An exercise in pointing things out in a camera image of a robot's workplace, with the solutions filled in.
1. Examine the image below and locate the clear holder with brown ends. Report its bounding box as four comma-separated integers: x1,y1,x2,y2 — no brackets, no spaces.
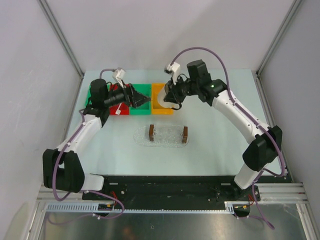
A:
148,124,189,144

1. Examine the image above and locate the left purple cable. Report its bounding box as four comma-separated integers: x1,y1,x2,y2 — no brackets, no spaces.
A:
47,67,126,225

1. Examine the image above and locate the yellow plastic bin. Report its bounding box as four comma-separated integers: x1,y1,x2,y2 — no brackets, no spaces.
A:
151,83,174,115

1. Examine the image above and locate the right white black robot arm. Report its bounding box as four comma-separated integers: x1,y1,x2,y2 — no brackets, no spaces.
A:
157,60,282,201

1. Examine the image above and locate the green plastic bin left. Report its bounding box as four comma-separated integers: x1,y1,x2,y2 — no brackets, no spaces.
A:
84,84,111,107

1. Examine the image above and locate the green plastic bin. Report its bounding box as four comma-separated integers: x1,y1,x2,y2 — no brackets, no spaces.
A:
129,84,152,115
84,84,111,107

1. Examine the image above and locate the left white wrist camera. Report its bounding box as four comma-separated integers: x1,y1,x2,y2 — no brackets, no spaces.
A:
112,68,126,89

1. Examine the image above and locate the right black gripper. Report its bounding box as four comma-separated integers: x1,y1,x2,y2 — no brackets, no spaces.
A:
163,75,199,105

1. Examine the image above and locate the purple cable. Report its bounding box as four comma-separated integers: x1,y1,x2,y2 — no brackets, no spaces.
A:
171,47,287,231
47,67,126,225

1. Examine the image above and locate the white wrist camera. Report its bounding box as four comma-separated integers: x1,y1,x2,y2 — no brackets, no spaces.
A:
112,68,126,89
164,62,181,85

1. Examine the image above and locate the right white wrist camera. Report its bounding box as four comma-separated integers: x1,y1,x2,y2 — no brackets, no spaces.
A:
164,62,181,85

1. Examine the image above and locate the cream enamel mug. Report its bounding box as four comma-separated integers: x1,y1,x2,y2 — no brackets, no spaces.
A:
157,84,175,109

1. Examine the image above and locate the red plastic bin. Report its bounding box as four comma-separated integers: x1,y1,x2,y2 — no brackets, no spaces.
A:
109,84,130,116

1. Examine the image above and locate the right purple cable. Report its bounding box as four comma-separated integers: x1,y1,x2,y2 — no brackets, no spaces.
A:
171,47,287,231

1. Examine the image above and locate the green plastic bin middle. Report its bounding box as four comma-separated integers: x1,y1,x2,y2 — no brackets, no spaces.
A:
129,84,152,115

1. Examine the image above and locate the clear oval glass tray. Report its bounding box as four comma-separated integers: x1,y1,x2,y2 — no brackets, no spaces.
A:
133,124,190,148

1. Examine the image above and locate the white slotted cable duct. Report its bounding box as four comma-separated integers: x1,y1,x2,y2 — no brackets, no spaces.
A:
46,201,251,214

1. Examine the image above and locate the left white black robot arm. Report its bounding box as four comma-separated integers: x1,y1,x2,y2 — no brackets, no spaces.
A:
42,78,151,200

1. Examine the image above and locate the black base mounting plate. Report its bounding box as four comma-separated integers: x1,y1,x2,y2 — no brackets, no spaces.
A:
51,175,293,211

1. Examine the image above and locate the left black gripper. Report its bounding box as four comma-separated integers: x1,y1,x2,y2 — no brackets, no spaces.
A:
103,80,150,109

